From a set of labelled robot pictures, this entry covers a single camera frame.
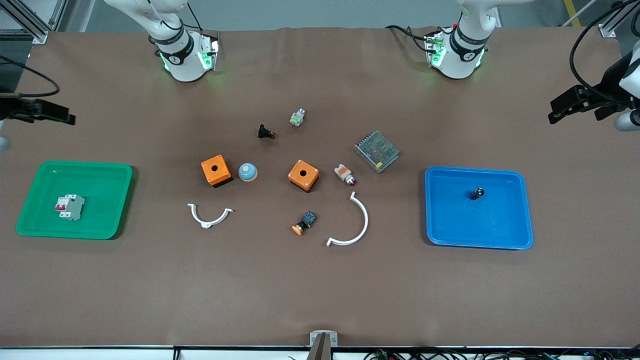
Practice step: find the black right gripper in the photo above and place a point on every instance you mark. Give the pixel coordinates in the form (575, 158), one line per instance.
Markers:
(15, 109)

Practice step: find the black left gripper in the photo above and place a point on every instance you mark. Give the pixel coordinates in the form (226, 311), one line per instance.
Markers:
(603, 93)

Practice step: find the white red circuit breaker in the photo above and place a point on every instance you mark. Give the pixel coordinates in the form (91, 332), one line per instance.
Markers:
(70, 206)

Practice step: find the black cylindrical capacitor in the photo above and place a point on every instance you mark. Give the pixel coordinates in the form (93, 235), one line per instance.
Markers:
(476, 193)

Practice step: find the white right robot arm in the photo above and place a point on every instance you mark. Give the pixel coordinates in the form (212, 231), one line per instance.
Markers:
(180, 55)

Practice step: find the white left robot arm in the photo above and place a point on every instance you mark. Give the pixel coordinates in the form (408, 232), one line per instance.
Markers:
(462, 50)

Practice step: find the green plastic tray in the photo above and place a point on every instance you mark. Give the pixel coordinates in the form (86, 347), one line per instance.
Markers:
(100, 210)

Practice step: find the blue plastic tray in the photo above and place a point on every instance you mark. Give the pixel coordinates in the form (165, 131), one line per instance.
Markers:
(500, 225)

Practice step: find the orange black button box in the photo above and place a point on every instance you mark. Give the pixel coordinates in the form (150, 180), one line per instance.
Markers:
(216, 170)
(303, 175)

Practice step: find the small white pipe clamp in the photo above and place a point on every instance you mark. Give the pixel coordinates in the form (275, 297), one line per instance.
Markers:
(200, 218)

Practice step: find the metal mesh power supply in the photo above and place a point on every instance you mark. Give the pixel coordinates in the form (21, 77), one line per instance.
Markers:
(376, 151)

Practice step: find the blue dome buzzer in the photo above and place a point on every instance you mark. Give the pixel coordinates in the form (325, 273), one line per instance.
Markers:
(248, 172)

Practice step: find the black rectangular push button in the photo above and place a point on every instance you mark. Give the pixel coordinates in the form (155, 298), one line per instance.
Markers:
(264, 131)

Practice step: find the red indicator lamp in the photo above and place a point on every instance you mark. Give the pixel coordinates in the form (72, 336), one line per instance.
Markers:
(345, 174)

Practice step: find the large white pipe clamp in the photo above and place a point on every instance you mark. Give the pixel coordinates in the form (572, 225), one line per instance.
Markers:
(362, 220)

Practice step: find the yellow mushroom push button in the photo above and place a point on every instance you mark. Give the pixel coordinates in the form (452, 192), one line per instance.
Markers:
(302, 223)

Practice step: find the aluminium frame profile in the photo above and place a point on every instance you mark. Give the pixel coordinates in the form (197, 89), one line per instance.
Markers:
(30, 22)
(612, 25)

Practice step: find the green white switch component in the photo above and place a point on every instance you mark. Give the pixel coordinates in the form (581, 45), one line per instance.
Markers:
(297, 118)

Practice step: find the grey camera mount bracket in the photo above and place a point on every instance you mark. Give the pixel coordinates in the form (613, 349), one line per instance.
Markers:
(323, 342)

